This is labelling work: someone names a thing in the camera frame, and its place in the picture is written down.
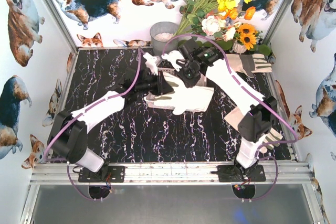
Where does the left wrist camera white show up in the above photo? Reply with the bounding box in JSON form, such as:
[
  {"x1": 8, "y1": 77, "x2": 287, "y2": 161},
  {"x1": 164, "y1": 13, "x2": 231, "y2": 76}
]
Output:
[{"x1": 143, "y1": 52, "x2": 160, "y2": 76}]

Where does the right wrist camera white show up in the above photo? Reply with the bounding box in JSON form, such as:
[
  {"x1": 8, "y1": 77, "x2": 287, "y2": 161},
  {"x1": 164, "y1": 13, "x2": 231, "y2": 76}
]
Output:
[{"x1": 161, "y1": 50, "x2": 186, "y2": 72}]

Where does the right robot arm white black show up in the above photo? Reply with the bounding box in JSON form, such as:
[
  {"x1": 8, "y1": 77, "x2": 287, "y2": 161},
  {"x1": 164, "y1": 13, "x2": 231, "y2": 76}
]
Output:
[{"x1": 173, "y1": 39, "x2": 277, "y2": 169}]

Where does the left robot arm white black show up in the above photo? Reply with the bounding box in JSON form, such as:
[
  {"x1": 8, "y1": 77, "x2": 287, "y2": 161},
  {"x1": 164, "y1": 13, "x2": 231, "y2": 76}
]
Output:
[{"x1": 45, "y1": 69, "x2": 173, "y2": 173}]

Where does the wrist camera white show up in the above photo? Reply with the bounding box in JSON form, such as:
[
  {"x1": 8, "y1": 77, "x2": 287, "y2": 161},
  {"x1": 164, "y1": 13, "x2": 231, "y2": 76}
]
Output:
[
  {"x1": 143, "y1": 52, "x2": 160, "y2": 76},
  {"x1": 161, "y1": 50, "x2": 186, "y2": 72}
]

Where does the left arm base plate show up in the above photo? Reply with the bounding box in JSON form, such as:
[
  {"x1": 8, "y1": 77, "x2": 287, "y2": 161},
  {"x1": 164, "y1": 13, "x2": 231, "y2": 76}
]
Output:
[{"x1": 78, "y1": 165, "x2": 125, "y2": 183}]

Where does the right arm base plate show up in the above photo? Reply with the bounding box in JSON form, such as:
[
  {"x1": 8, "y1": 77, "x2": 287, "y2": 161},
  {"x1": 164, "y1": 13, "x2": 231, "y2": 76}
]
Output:
[{"x1": 210, "y1": 165, "x2": 266, "y2": 182}]

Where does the white plastic storage basket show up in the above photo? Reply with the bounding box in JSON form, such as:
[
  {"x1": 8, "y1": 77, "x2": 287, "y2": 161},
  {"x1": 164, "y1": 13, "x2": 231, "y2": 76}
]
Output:
[{"x1": 144, "y1": 71, "x2": 214, "y2": 115}]

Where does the artificial flower bouquet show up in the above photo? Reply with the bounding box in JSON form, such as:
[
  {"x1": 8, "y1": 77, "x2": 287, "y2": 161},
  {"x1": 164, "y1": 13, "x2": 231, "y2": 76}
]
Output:
[{"x1": 175, "y1": 0, "x2": 271, "y2": 51}]

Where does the grey metal bucket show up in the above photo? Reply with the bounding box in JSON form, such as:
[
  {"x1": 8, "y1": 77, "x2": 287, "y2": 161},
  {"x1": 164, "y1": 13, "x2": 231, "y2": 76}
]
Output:
[{"x1": 150, "y1": 22, "x2": 178, "y2": 56}]

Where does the right edge work glove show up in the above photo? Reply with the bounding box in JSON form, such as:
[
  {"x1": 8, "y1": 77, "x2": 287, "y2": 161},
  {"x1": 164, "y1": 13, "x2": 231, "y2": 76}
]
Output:
[{"x1": 224, "y1": 107, "x2": 284, "y2": 154}]

